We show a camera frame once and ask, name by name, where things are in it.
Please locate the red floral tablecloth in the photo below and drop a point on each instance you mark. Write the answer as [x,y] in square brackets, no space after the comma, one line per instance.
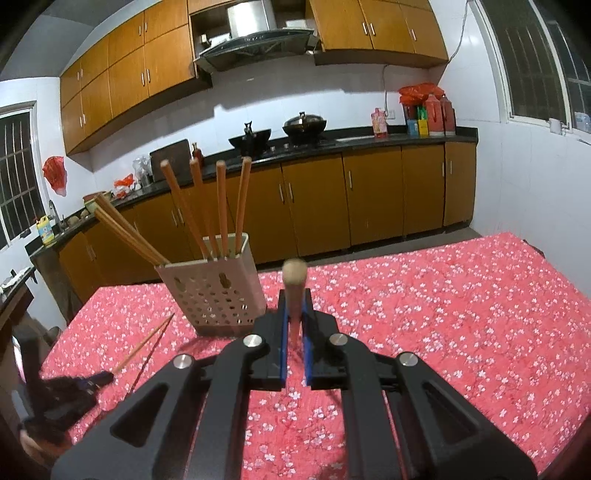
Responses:
[438,323]

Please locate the small red plastic bag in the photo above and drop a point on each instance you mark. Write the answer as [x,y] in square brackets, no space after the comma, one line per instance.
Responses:
[123,182]

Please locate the steel range hood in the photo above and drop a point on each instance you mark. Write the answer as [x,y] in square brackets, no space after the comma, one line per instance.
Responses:
[249,41]

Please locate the green box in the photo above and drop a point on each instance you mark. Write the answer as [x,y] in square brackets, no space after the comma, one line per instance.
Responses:
[422,117]

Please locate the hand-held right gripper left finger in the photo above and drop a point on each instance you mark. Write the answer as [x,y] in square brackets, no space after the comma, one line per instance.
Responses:
[284,341]

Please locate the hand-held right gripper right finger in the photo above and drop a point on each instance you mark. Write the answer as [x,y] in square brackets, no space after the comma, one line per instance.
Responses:
[308,341]

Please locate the wok with lid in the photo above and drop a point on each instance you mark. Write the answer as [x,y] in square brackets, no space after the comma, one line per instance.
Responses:
[304,125]

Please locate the hanging red plastic bag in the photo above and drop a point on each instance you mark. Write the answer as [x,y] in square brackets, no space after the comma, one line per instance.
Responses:
[54,175]

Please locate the yellow wooden lower cabinets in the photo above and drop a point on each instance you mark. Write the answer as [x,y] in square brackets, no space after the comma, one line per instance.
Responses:
[369,194]

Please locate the yellow detergent bottle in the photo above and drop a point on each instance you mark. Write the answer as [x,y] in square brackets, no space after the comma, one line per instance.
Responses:
[46,230]

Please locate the large red plastic bag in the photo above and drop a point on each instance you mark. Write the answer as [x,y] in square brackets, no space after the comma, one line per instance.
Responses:
[420,92]

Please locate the black kitchen countertop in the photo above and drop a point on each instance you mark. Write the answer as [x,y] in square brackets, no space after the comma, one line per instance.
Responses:
[415,138]

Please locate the small red bottle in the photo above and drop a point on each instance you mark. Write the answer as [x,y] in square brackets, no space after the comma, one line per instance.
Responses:
[197,157]

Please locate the blue and yellow box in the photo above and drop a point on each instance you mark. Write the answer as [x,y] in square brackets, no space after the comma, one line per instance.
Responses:
[412,128]

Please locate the clear plastic bags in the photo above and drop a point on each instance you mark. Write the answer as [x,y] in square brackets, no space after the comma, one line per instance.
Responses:
[143,170]

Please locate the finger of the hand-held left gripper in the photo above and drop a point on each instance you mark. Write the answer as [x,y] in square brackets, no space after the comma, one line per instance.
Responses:
[92,382]

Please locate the metal faucet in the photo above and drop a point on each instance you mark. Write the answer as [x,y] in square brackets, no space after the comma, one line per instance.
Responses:
[54,210]

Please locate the long yellow wooden upper cabinets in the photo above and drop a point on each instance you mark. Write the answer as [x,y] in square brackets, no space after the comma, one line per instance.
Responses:
[129,69]

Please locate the small barred window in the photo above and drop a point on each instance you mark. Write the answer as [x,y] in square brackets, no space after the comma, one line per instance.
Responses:
[18,175]

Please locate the dark cutting board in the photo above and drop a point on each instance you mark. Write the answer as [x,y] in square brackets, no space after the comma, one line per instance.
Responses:
[171,159]

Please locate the beige perforated chopstick holder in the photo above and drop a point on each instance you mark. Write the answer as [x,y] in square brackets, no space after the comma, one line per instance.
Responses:
[212,290]

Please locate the white wall outlet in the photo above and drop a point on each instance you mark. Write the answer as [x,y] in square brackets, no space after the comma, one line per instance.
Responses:
[391,115]

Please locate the wooden chopstick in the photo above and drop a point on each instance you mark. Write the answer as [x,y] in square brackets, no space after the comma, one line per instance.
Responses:
[143,344]
[129,227]
[223,207]
[184,207]
[294,295]
[124,236]
[242,207]
[205,207]

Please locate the pink pouch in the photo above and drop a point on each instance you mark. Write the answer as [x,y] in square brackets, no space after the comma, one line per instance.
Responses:
[380,124]

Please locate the clear bottle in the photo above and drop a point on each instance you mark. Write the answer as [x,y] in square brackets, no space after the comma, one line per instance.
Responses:
[582,123]

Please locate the gas stove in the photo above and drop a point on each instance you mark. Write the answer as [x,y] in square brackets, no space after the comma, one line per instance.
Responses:
[300,146]

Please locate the dark side table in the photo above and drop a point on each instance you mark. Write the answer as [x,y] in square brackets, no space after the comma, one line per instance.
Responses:
[14,300]

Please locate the person's left hand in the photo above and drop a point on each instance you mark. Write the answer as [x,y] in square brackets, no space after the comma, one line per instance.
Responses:
[37,443]

